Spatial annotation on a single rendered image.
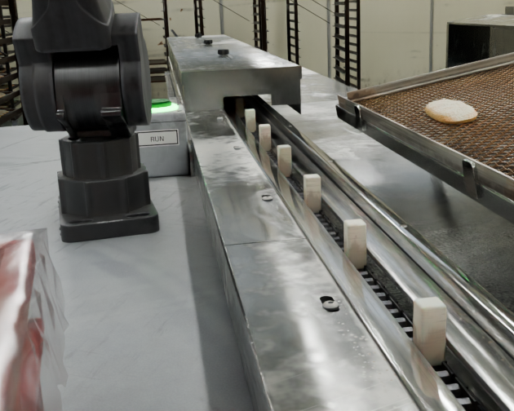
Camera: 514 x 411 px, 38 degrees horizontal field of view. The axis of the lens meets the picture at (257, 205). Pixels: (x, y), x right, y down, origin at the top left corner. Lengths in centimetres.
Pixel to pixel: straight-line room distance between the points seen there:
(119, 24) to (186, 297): 24
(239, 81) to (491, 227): 56
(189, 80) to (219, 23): 658
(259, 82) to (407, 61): 702
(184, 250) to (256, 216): 9
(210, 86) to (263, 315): 76
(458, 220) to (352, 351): 36
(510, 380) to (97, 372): 22
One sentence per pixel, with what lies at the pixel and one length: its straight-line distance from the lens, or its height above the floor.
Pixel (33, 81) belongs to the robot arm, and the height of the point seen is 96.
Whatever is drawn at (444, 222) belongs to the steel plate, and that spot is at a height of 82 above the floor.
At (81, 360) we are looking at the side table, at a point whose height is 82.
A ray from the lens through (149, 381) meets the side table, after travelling 41.
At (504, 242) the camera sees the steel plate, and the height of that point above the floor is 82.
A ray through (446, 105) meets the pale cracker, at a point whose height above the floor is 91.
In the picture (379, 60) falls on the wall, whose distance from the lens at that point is 802.
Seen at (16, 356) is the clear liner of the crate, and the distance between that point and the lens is 22.
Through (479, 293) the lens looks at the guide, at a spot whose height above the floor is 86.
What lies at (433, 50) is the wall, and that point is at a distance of 820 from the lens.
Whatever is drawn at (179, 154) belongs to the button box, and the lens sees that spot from 87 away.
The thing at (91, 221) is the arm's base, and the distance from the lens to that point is 66.
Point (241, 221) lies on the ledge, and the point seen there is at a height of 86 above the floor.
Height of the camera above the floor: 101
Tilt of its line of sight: 15 degrees down
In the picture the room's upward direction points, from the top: 3 degrees counter-clockwise
